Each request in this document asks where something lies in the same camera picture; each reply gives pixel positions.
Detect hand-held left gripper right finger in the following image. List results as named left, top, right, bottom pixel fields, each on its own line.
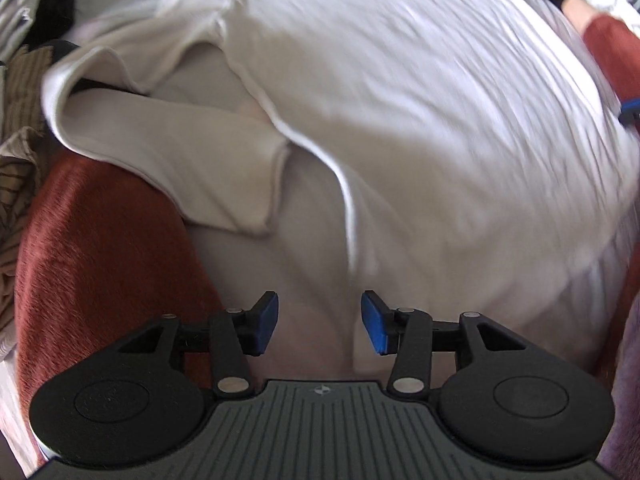
left=361, top=290, right=526, bottom=398

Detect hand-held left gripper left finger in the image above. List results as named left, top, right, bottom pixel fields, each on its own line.
left=117, top=290, right=280, bottom=398

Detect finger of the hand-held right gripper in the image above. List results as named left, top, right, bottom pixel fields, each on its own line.
left=617, top=100, right=640, bottom=133

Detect white garment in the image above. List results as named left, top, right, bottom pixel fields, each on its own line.
left=40, top=0, right=640, bottom=381

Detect person's right leg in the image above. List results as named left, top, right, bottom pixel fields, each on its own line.
left=561, top=0, right=598, bottom=38

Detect lavender dotted bedspread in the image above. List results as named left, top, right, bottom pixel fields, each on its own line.
left=0, top=280, right=640, bottom=480

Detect striped beige garment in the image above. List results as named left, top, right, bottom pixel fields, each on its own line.
left=0, top=45, right=56, bottom=356

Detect black folded jeans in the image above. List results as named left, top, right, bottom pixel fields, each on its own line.
left=30, top=0, right=83, bottom=61

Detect white shirt with navy trim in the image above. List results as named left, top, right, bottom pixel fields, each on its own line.
left=0, top=0, right=66, bottom=61

